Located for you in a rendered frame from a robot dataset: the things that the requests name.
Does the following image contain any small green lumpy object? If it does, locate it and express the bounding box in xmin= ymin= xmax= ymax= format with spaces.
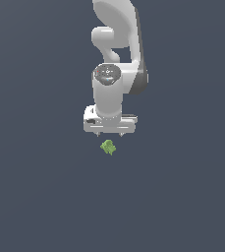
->
xmin=99 ymin=139 xmax=118 ymax=157

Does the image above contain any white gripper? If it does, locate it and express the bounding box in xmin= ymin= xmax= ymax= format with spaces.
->
xmin=83 ymin=104 xmax=139 ymax=138

